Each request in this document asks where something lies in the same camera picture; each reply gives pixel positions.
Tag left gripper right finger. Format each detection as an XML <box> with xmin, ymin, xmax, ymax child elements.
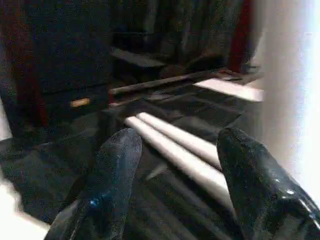
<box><xmin>216</xmin><ymin>127</ymin><xmax>320</xmax><ymax>240</ymax></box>

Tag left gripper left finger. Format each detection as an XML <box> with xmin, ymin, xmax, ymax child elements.
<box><xmin>44</xmin><ymin>127</ymin><xmax>144</xmax><ymax>240</ymax></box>

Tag white plastic table leg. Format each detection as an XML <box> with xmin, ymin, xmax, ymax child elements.
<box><xmin>136</xmin><ymin>112</ymin><xmax>223</xmax><ymax>170</ymax></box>
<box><xmin>124</xmin><ymin>116</ymin><xmax>236</xmax><ymax>213</ymax></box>
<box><xmin>260</xmin><ymin>0</ymin><xmax>320</xmax><ymax>207</ymax></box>

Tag black mat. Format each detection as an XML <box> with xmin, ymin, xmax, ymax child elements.
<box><xmin>0</xmin><ymin>82</ymin><xmax>271</xmax><ymax>240</ymax></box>

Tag white flat board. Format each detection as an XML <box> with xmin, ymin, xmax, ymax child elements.
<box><xmin>192</xmin><ymin>77</ymin><xmax>265</xmax><ymax>103</ymax></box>

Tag black box with tan label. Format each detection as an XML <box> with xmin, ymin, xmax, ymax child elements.
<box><xmin>12</xmin><ymin>0</ymin><xmax>115</xmax><ymax>128</ymax></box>

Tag dark metal rail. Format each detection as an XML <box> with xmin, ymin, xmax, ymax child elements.
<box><xmin>107</xmin><ymin>69</ymin><xmax>263</xmax><ymax>109</ymax></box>

